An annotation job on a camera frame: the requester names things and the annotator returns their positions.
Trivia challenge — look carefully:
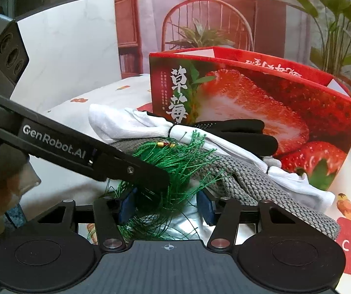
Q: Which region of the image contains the red strawberry cardboard box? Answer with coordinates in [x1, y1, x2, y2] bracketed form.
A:
[150, 47, 351, 190]

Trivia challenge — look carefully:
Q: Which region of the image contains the printed living room backdrop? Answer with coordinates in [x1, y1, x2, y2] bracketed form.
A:
[114, 0, 351, 91]

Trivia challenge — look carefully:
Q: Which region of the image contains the green string tassel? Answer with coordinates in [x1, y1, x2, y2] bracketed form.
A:
[114, 132, 223, 242]

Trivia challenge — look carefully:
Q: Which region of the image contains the cartoon printed tablecloth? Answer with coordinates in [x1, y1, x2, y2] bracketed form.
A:
[19, 73, 351, 294]

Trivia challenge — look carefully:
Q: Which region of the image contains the grey knitted cloth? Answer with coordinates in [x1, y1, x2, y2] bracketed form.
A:
[109, 137, 342, 241]

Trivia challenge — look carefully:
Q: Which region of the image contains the white cloth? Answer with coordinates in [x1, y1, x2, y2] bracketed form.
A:
[88, 104, 334, 212]

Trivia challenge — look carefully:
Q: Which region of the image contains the black dotted glove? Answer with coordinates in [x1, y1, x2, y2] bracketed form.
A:
[145, 111, 280, 158]

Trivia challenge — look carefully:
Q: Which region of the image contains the person's left hand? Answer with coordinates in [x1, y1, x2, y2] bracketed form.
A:
[0, 144, 41, 236]

